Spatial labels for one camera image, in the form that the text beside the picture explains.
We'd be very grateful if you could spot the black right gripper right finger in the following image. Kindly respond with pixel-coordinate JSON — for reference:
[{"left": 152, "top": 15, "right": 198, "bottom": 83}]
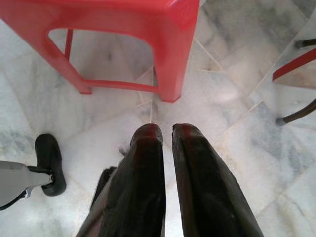
[{"left": 171, "top": 123, "right": 265, "bottom": 237}]

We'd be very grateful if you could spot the grey robot leg black foot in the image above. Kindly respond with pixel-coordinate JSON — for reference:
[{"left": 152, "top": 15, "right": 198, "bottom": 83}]
[{"left": 0, "top": 133, "right": 67, "bottom": 211}]

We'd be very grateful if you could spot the marble pattern folding table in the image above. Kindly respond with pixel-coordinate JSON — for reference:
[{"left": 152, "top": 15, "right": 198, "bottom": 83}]
[{"left": 272, "top": 38, "right": 316, "bottom": 127}]

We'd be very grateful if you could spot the red plastic stool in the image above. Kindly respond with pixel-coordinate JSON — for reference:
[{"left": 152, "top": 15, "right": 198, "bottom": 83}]
[{"left": 0, "top": 0, "right": 201, "bottom": 103}]

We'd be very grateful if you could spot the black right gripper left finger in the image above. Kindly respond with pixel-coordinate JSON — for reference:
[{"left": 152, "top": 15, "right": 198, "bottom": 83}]
[{"left": 75, "top": 123, "right": 166, "bottom": 237}]

